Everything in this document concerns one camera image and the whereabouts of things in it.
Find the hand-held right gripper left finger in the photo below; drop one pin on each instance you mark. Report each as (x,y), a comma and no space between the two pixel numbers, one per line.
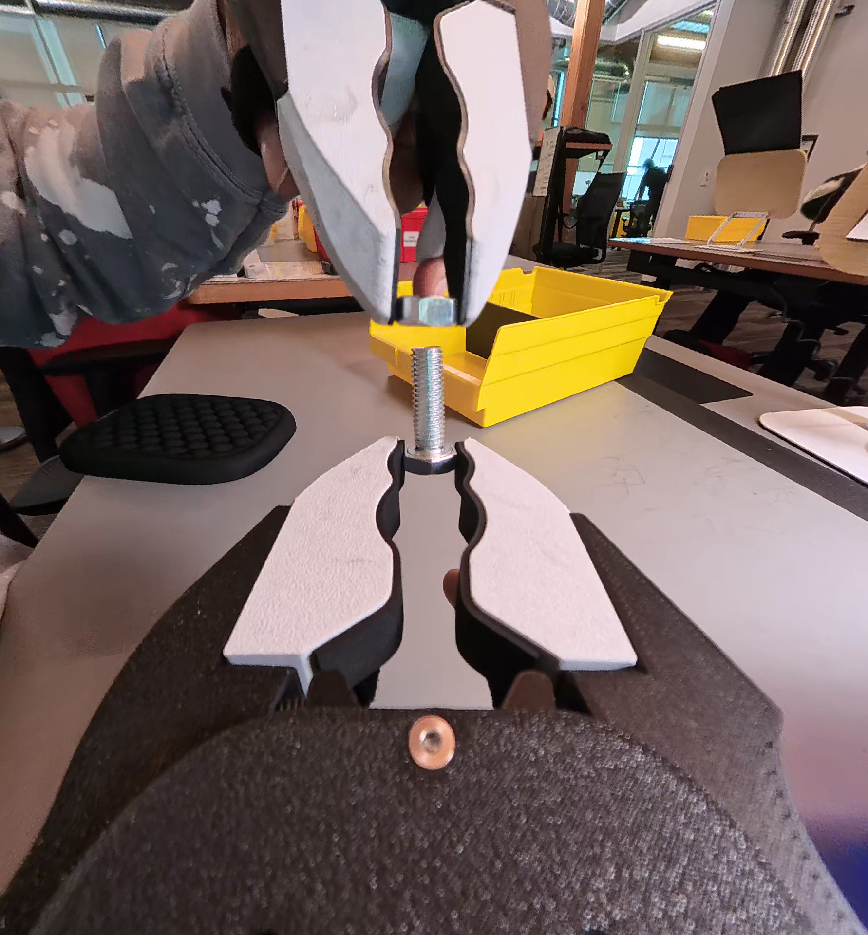
(324,570)

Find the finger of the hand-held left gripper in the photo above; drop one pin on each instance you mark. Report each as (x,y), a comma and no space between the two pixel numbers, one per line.
(496,146)
(332,109)

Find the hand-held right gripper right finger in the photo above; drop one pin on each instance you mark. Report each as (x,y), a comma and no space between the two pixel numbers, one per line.
(543,577)

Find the silver hex bolt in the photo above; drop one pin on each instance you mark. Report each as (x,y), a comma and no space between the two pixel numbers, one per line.
(428,402)

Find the yellow plastic bin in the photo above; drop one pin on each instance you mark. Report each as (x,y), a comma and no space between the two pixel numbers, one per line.
(565,350)

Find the person's left forearm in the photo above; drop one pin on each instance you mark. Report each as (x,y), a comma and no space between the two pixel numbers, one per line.
(76,182)

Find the person's right hand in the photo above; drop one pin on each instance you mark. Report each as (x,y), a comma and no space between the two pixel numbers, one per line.
(453,588)

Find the person's left hand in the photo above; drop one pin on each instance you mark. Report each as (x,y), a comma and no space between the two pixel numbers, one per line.
(407,168)

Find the black office chair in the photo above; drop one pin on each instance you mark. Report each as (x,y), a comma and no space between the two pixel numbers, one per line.
(587,219)

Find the red plastic bin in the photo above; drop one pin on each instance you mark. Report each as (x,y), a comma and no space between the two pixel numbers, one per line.
(410,237)

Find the black chair armrest pad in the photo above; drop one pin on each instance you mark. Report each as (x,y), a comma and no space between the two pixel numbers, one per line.
(178,438)

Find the small yellow bin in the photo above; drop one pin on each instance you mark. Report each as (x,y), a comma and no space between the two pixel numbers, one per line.
(701,228)

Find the wooden office desk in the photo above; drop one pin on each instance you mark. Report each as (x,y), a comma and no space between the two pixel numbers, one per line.
(733,252)

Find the black panel on wooden stand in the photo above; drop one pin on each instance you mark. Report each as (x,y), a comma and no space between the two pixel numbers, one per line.
(759,117)

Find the red chair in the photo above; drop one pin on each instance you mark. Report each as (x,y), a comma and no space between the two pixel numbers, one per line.
(112,365)

